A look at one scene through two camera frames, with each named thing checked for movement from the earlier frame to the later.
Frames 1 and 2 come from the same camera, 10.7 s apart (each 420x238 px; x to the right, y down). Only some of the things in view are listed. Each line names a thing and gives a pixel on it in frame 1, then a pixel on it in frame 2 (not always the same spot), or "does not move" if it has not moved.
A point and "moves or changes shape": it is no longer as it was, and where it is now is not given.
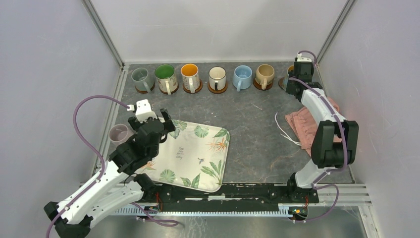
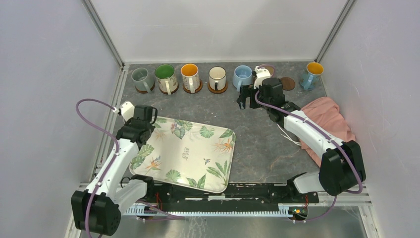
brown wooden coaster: [145, 91] does not move
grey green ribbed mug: [142, 81] does not move
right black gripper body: [289, 86] -> [260, 97]
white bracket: [300, 58] -> [261, 74]
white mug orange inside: [190, 76] does not move
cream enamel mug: [217, 78] does not move
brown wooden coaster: [196, 90] does not move
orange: [290, 71] moves or changes shape
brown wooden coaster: [219, 91] does not move
